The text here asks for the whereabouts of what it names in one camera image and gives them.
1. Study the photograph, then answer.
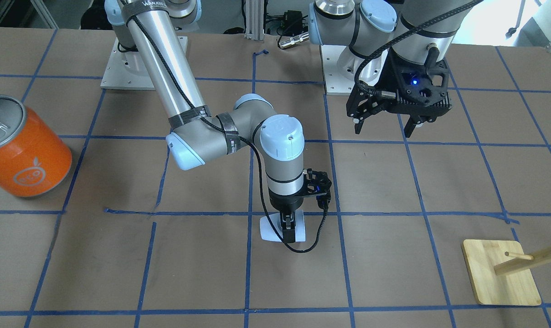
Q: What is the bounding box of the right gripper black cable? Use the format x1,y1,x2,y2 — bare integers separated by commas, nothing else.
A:
129,14,329,254

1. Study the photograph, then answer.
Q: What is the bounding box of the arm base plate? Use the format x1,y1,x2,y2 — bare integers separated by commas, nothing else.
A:
100,39,156,91
321,45,388,96

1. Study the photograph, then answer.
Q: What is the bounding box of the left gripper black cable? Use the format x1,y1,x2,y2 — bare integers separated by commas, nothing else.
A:
354,0,483,98

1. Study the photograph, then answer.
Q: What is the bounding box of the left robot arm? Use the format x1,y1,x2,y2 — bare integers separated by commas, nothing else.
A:
307,0,478,138

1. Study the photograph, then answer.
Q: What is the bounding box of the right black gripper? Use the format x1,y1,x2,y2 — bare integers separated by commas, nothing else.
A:
268,189,303,244

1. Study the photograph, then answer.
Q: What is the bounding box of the brown paper table cover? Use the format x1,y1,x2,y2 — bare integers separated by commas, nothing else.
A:
0,27,551,328

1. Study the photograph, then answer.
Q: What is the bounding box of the orange can container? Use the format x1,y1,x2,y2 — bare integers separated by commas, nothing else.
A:
0,95,72,197

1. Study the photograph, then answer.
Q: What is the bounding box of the aluminium frame post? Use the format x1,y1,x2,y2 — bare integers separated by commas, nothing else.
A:
243,0,266,42

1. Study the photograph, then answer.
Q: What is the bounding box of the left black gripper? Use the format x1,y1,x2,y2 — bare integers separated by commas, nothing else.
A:
346,48,452,138

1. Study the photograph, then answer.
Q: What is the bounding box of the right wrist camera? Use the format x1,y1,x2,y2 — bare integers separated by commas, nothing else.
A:
299,169,332,210

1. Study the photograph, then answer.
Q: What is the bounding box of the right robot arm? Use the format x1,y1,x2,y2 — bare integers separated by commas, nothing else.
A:
104,0,307,243

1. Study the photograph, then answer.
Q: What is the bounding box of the wooden cup rack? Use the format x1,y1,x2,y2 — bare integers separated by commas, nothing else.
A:
461,239,551,307

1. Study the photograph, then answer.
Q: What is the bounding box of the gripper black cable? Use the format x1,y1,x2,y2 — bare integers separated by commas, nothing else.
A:
129,14,329,254
354,0,483,98

